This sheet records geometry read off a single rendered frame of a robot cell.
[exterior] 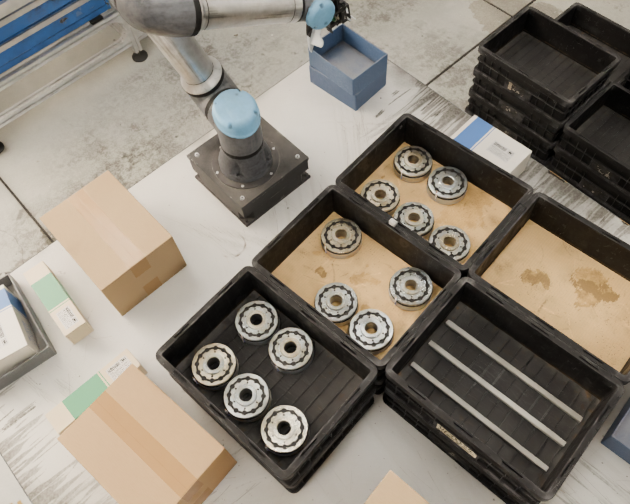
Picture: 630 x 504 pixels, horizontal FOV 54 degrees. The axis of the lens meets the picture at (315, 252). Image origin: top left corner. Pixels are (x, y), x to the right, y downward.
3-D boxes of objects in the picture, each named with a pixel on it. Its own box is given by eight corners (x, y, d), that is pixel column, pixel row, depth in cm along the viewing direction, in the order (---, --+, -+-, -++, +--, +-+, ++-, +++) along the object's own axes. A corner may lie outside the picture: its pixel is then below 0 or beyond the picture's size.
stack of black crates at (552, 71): (458, 129, 260) (476, 45, 220) (504, 90, 268) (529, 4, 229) (536, 183, 244) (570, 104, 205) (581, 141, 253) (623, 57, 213)
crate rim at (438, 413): (381, 373, 132) (381, 370, 130) (463, 278, 141) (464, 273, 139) (545, 506, 117) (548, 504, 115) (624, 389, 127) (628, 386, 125)
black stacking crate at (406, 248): (256, 284, 155) (249, 263, 145) (333, 208, 164) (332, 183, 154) (379, 385, 140) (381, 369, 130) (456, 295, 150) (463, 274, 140)
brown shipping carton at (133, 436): (84, 453, 148) (56, 438, 134) (152, 383, 155) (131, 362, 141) (170, 541, 137) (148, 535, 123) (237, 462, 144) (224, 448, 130)
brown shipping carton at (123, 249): (63, 247, 176) (38, 217, 162) (126, 202, 183) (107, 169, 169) (122, 316, 165) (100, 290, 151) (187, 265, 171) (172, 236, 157)
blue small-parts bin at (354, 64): (309, 64, 196) (307, 47, 190) (342, 40, 201) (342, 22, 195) (353, 96, 189) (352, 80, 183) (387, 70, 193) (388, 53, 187)
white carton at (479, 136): (444, 157, 184) (448, 138, 176) (469, 134, 188) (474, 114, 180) (499, 195, 176) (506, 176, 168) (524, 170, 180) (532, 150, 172)
